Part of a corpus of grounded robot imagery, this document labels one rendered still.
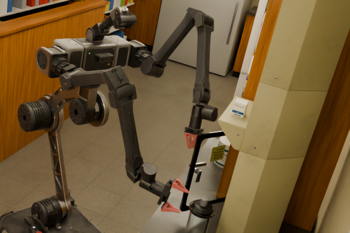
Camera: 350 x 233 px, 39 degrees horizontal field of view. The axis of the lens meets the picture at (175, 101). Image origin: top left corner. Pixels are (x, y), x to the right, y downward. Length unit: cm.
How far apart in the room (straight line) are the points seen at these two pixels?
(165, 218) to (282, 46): 97
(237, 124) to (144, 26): 562
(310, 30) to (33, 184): 280
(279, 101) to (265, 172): 31
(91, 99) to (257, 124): 101
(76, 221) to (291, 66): 198
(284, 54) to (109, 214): 236
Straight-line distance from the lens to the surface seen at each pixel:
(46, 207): 317
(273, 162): 204
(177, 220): 234
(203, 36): 243
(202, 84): 236
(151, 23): 746
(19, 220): 335
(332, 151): 236
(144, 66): 258
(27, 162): 437
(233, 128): 198
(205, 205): 204
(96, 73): 206
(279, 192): 216
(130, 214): 391
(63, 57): 238
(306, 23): 183
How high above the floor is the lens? 230
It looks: 23 degrees down
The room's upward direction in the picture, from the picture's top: 12 degrees clockwise
